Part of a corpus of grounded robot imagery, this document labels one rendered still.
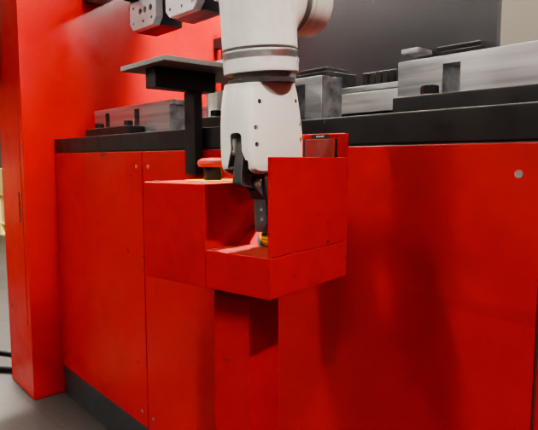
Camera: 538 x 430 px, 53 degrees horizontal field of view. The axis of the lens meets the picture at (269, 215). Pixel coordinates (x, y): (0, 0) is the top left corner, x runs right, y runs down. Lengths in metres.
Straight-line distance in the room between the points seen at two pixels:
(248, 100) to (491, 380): 0.47
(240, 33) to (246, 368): 0.39
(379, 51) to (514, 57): 0.85
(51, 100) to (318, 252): 1.45
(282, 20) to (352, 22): 1.17
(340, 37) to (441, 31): 0.36
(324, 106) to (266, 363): 0.55
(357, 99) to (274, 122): 0.77
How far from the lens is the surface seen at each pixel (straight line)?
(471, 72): 0.89
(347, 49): 1.76
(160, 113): 1.56
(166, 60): 1.06
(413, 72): 0.95
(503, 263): 0.74
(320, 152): 0.70
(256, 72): 0.60
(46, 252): 1.96
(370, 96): 1.34
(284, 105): 0.62
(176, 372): 1.37
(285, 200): 0.58
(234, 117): 0.59
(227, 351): 0.70
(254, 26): 0.59
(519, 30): 3.17
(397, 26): 1.65
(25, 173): 1.92
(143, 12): 1.65
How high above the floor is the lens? 0.81
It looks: 6 degrees down
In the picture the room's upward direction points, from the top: straight up
